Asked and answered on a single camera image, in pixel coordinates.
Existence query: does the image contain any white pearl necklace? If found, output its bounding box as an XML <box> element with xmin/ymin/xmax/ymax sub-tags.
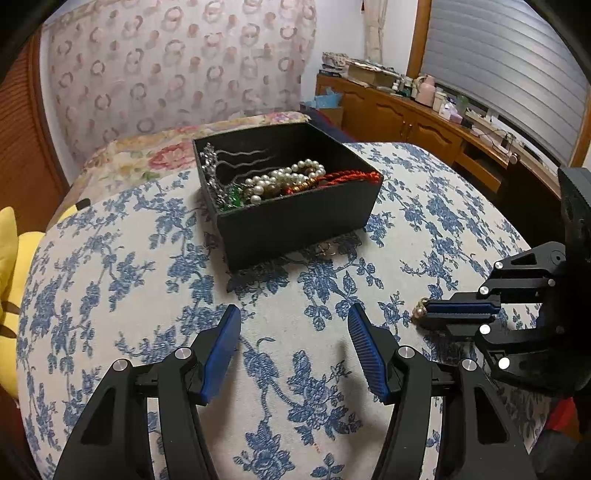
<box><xmin>242</xmin><ymin>158</ymin><xmax>326</xmax><ymax>206</ymax></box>

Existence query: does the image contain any tangle of cables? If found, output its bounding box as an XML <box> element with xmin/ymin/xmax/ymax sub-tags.
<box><xmin>466</xmin><ymin>122</ymin><xmax>525</xmax><ymax>163</ymax></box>

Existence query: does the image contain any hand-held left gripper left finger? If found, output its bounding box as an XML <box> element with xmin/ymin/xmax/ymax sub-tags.
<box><xmin>53</xmin><ymin>304</ymin><xmax>242</xmax><ymax>480</ymax></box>

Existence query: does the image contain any pile of papers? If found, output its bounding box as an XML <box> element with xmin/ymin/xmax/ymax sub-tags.
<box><xmin>322</xmin><ymin>52</ymin><xmax>407</xmax><ymax>88</ymax></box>

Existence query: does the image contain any grey window blind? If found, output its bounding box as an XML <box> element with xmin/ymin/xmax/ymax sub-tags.
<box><xmin>420</xmin><ymin>0</ymin><xmax>587</xmax><ymax>162</ymax></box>

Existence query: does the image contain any brown wooden bead bracelet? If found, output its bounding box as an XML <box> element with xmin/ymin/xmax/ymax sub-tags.
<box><xmin>245</xmin><ymin>178</ymin><xmax>324</xmax><ymax>195</ymax></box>

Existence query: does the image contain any wooden window frame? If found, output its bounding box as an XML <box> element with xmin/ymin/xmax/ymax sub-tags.
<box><xmin>405</xmin><ymin>0</ymin><xmax>433</xmax><ymax>80</ymax></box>

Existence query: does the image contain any pink jar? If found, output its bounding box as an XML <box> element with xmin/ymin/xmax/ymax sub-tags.
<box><xmin>414</xmin><ymin>74</ymin><xmax>437</xmax><ymax>105</ymax></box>

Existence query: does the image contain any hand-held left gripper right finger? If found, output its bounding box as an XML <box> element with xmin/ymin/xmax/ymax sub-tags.
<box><xmin>348</xmin><ymin>303</ymin><xmax>539</xmax><ymax>480</ymax></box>

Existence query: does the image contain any ring patterned fabric cover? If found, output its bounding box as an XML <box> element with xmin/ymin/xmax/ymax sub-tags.
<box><xmin>41</xmin><ymin>0</ymin><xmax>319</xmax><ymax>162</ymax></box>

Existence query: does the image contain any wooden cabinet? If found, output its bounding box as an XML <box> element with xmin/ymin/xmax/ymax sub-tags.
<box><xmin>315</xmin><ymin>74</ymin><xmax>568</xmax><ymax>197</ymax></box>

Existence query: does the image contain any yellow plush toy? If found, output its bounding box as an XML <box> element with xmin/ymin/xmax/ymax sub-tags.
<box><xmin>0</xmin><ymin>198</ymin><xmax>90</xmax><ymax>402</ymax></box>

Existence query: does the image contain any silver hairpin with green beads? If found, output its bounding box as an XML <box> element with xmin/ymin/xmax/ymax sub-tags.
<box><xmin>199</xmin><ymin>142</ymin><xmax>273</xmax><ymax>213</ymax></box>

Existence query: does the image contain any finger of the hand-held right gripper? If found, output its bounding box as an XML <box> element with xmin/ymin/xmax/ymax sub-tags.
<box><xmin>424</xmin><ymin>314</ymin><xmax>544</xmax><ymax>377</ymax></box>
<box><xmin>427</xmin><ymin>241</ymin><xmax>567</xmax><ymax>316</ymax></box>

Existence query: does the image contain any pink floral blanket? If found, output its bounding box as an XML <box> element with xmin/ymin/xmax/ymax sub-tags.
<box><xmin>60</xmin><ymin>111</ymin><xmax>310</xmax><ymax>208</ymax></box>

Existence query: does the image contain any dark blue bedding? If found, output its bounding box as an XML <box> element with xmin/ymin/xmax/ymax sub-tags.
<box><xmin>300</xmin><ymin>102</ymin><xmax>358</xmax><ymax>142</ymax></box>

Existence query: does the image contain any black jewelry box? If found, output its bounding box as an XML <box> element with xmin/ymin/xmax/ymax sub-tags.
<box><xmin>191</xmin><ymin>121</ymin><xmax>385</xmax><ymax>271</ymax></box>

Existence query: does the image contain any light blue bag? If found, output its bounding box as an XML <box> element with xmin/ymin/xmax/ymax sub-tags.
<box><xmin>316</xmin><ymin>90</ymin><xmax>345</xmax><ymax>110</ymax></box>

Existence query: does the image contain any lace curtain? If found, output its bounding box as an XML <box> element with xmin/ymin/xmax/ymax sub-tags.
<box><xmin>362</xmin><ymin>0</ymin><xmax>387</xmax><ymax>61</ymax></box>

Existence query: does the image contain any reddish wooden wardrobe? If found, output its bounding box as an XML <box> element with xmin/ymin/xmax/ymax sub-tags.
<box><xmin>0</xmin><ymin>37</ymin><xmax>70</xmax><ymax>208</ymax></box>

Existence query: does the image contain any blue floral cloth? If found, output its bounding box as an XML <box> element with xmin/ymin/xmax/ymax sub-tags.
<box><xmin>16</xmin><ymin>141</ymin><xmax>555</xmax><ymax>480</ymax></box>

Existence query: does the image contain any red cord bracelet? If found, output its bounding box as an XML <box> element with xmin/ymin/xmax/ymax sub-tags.
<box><xmin>283</xmin><ymin>170</ymin><xmax>382</xmax><ymax>197</ymax></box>

